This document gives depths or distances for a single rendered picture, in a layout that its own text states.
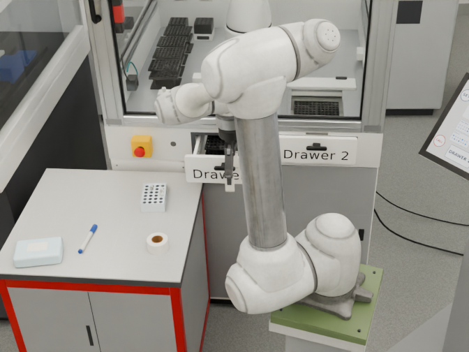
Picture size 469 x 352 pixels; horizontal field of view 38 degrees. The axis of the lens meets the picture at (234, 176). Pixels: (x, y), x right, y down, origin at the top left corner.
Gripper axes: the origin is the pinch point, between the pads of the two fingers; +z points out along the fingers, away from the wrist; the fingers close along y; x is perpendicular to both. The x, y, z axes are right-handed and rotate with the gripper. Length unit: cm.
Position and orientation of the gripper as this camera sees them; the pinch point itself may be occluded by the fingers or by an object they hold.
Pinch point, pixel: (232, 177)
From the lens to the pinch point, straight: 229.2
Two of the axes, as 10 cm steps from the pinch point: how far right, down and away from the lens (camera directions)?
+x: -10.0, -0.3, 0.9
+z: 0.3, 8.1, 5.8
